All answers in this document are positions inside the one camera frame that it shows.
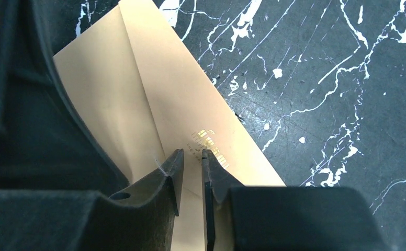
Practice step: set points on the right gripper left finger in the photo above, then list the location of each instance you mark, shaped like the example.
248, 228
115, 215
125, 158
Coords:
139, 217

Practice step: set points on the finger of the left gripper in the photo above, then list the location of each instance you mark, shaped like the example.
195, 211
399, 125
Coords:
44, 144

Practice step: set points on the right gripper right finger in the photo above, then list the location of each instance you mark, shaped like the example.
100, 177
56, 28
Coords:
239, 217

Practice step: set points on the orange paper envelope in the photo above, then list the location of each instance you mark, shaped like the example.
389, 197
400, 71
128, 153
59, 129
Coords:
142, 95

